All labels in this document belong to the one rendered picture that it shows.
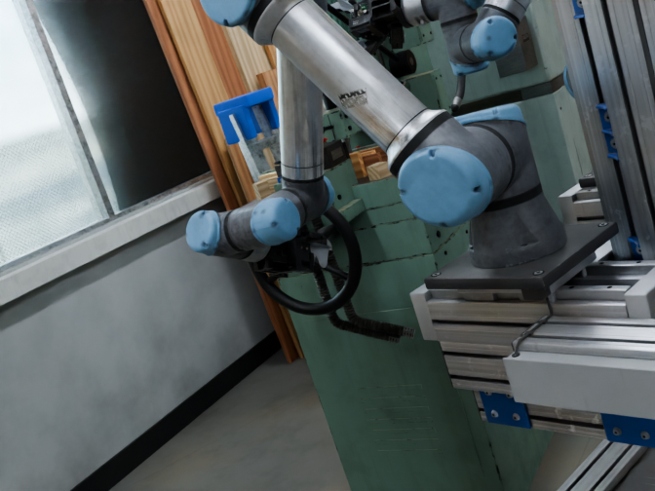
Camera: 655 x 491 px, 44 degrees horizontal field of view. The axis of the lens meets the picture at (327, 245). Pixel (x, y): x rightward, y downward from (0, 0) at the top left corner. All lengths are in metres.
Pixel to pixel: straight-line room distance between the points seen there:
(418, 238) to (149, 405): 1.68
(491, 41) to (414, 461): 1.09
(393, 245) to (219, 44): 2.01
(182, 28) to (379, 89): 2.40
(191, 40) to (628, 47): 2.48
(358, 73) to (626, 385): 0.54
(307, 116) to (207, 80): 2.13
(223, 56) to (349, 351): 1.95
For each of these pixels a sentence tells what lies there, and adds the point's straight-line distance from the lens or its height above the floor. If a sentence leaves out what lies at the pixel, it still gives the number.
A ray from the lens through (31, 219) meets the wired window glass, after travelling 3.05.
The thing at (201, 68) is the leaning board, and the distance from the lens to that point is 3.48.
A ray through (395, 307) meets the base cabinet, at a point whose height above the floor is 0.59.
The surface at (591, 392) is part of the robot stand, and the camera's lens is 1.10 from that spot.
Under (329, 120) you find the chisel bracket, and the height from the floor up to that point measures 1.05.
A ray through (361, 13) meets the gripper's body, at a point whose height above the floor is 1.26.
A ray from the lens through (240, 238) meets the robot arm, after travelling 1.35.
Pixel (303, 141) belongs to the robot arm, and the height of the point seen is 1.07.
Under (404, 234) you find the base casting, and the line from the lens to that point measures 1.84.
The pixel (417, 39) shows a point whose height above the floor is 1.17.
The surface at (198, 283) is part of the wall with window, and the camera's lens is 3.44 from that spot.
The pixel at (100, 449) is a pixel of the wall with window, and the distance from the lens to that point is 3.08.
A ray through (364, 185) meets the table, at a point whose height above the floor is 0.90.
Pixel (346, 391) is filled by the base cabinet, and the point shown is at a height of 0.39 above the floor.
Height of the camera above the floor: 1.19
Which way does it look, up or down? 12 degrees down
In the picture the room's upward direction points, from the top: 18 degrees counter-clockwise
